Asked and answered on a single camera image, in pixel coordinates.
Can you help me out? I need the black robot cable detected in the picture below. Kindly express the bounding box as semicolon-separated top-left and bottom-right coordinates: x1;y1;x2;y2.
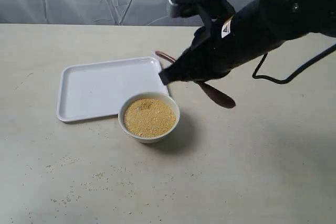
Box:
252;41;336;85

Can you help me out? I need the dark brown wooden spoon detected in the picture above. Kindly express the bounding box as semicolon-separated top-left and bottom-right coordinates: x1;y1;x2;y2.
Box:
154;51;236;109

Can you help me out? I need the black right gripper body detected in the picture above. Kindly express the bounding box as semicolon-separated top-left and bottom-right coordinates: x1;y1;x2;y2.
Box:
159;16;260;84

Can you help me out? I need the white bowl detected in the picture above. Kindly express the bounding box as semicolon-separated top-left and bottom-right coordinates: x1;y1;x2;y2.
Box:
118;92;180;144

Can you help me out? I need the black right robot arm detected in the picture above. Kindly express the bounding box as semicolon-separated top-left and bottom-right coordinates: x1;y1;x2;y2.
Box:
159;0;335;84

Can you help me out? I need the white rectangular plastic tray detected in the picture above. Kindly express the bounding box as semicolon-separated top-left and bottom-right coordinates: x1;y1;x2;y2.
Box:
56;57;169;122

